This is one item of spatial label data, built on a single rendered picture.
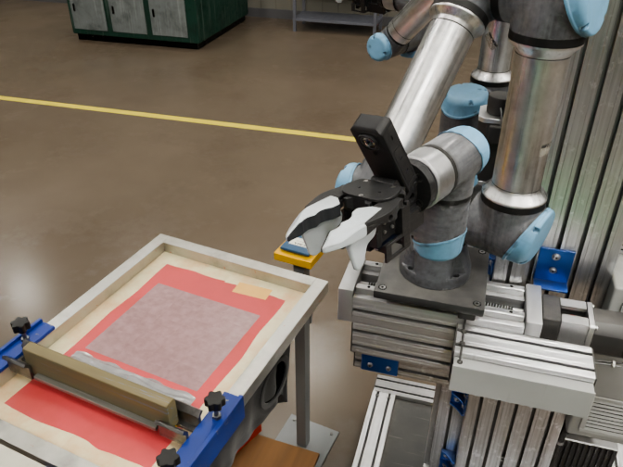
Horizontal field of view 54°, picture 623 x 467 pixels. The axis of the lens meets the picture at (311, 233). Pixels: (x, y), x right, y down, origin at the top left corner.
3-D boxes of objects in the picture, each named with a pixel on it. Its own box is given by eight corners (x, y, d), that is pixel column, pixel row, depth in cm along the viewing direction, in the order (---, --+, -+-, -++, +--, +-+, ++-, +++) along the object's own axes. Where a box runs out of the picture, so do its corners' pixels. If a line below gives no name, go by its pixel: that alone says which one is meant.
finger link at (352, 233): (350, 293, 64) (386, 252, 71) (346, 244, 62) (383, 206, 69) (324, 287, 66) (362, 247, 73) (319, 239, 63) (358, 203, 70)
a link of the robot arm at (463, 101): (428, 137, 166) (434, 89, 158) (454, 123, 174) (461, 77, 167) (467, 150, 159) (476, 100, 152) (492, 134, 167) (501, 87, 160)
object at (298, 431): (291, 414, 257) (286, 221, 205) (339, 433, 249) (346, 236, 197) (266, 454, 240) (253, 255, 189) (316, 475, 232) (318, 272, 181)
